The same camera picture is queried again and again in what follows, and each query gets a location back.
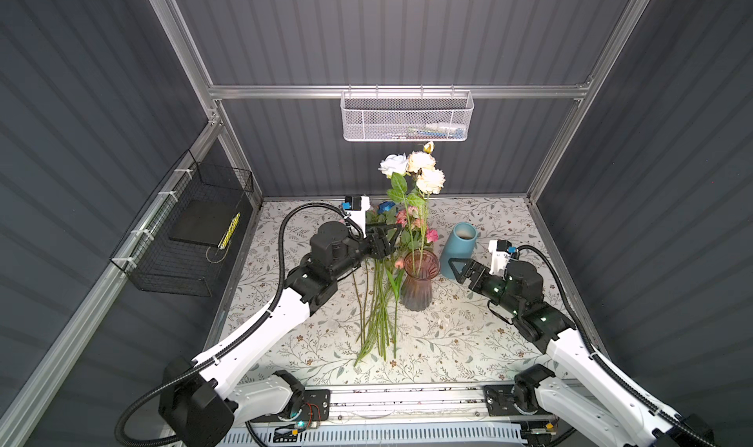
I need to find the white wire mesh basket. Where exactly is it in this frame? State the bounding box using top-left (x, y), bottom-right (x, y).
top-left (339, 88), bottom-right (475, 142)

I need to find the small pink flower spray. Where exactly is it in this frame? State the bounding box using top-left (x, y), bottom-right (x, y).
top-left (387, 214), bottom-right (439, 360)

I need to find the large pink rose stem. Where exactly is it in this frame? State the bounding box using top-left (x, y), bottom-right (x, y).
top-left (374, 206), bottom-right (418, 361)

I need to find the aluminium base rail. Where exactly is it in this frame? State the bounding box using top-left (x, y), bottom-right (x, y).
top-left (169, 380), bottom-right (566, 431)

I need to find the black book in basket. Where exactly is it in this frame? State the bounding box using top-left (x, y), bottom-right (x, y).
top-left (168, 200), bottom-right (238, 247)

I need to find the teal ceramic vase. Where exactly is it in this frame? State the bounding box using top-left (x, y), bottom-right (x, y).
top-left (440, 223), bottom-right (478, 280)

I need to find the black wire basket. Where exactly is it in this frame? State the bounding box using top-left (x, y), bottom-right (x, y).
top-left (111, 152), bottom-right (255, 298)

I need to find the pink ribbed glass vase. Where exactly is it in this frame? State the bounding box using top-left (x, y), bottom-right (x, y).
top-left (400, 249), bottom-right (440, 312)

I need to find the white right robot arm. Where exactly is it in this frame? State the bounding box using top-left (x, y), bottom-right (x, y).
top-left (448, 240), bottom-right (715, 446)

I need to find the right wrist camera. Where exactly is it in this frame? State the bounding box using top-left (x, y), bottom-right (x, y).
top-left (488, 239), bottom-right (518, 276)

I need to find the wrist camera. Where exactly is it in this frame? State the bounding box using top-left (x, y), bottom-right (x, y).
top-left (341, 195), bottom-right (371, 237)
top-left (488, 239), bottom-right (518, 276)

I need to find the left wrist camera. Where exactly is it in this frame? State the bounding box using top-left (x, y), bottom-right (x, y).
top-left (341, 195), bottom-right (371, 237)

